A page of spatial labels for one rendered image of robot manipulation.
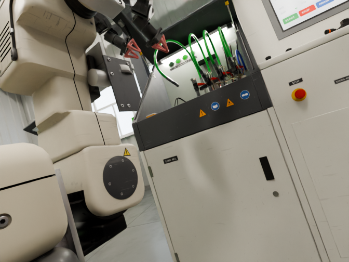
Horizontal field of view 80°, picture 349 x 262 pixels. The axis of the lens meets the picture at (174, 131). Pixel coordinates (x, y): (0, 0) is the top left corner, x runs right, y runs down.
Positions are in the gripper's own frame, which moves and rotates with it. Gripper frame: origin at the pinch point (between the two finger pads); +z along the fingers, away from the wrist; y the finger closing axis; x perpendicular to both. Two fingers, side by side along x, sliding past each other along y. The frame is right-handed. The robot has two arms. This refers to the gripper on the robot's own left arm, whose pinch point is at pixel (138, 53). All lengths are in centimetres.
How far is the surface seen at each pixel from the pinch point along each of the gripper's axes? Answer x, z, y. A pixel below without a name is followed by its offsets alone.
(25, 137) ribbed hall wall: -126, -282, 685
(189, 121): 30, 39, -7
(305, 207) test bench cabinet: 54, 92, -25
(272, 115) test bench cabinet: 27, 65, -34
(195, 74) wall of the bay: -31, 38, 17
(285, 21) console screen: -26, 59, -46
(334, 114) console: 27, 80, -48
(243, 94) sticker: 21, 52, -30
